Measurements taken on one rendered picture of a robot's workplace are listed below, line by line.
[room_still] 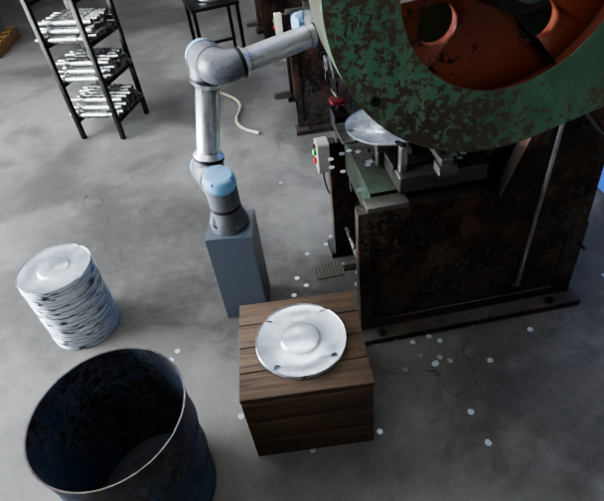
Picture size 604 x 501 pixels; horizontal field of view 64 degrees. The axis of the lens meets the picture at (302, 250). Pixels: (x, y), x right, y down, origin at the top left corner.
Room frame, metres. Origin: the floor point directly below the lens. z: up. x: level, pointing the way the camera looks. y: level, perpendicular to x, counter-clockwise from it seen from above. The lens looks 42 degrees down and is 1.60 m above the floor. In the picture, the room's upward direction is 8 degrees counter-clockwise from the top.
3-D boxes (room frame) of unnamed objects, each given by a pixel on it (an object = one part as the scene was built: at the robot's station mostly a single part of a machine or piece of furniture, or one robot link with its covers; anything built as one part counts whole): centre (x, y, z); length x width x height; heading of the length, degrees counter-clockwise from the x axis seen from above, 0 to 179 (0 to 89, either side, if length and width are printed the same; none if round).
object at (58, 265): (1.50, 1.00, 0.35); 0.29 x 0.29 x 0.01
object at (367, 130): (1.51, -0.35, 0.78); 0.29 x 0.29 x 0.01
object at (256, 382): (0.97, 0.04, 0.18); 0.40 x 0.38 x 0.35; 91
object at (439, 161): (1.35, -0.49, 0.76); 0.17 x 0.06 x 0.10; 4
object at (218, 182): (1.51, 0.27, 0.62); 0.13 x 0.12 x 0.14; 23
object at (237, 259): (1.50, 0.26, 0.23); 0.18 x 0.18 x 0.45; 86
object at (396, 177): (1.52, -0.48, 0.67); 0.45 x 0.30 x 0.06; 4
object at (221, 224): (1.50, 0.26, 0.50); 0.15 x 0.15 x 0.10
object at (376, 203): (1.27, -0.63, 0.45); 0.92 x 0.12 x 0.90; 94
